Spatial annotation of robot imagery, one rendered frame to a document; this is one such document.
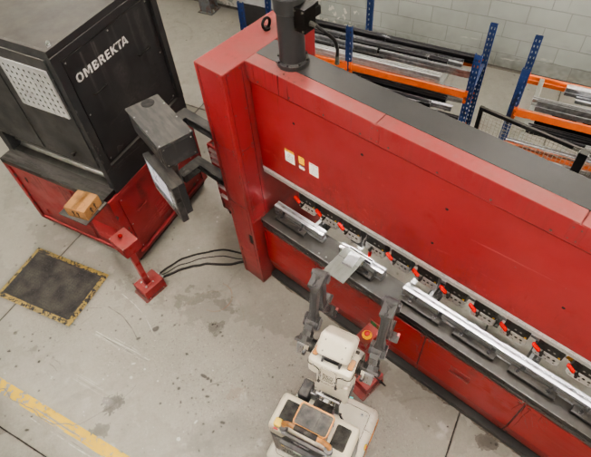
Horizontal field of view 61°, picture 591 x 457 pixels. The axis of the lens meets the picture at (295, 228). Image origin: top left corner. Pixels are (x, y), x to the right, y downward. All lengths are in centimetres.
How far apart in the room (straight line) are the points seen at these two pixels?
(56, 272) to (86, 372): 117
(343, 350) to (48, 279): 337
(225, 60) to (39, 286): 317
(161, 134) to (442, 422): 297
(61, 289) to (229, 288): 163
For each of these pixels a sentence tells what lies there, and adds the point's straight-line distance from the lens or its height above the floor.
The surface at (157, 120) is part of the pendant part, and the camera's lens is 346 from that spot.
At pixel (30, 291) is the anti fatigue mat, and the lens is 548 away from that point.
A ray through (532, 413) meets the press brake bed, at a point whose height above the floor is 72.
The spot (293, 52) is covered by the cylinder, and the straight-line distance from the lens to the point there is 300.
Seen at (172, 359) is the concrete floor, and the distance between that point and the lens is 459.
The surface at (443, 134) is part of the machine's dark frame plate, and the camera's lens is 266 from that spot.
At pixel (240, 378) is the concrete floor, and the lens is 439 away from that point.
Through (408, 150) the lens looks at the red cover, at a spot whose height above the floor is 223.
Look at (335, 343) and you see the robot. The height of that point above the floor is 137.
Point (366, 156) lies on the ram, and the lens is 290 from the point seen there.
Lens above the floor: 404
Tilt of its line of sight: 52 degrees down
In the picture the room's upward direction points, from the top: 5 degrees counter-clockwise
